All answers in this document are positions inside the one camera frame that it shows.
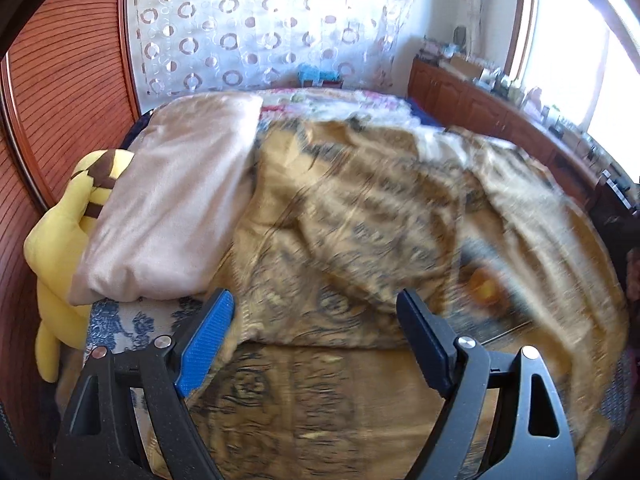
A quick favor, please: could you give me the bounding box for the cardboard box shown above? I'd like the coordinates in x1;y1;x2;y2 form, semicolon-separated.
440;55;481;81

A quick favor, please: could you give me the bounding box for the beige pillow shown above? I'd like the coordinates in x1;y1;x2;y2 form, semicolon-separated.
67;92;264;306

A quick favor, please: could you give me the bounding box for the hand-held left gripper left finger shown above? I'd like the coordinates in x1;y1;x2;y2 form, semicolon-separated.
50;287;236;480

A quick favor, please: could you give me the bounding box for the yellow plush toy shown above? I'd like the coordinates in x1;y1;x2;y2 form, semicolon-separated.
24;149;136;383

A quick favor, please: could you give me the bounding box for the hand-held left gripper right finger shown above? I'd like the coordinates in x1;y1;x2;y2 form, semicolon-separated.
395;287;576;480

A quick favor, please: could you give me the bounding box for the window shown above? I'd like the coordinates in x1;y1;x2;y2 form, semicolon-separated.
505;0;640;161

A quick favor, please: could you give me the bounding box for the golden paisley cloth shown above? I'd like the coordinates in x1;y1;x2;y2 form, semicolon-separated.
145;115;631;480

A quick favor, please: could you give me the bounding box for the blue floral bed sheet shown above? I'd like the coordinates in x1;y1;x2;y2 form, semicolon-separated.
55;295;216;411

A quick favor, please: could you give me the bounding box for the pink floral quilt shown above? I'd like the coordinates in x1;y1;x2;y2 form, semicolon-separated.
257;87;446;133

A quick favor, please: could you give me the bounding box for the sheer circle-patterned curtain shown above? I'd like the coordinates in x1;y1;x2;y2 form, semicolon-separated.
122;0;418;98

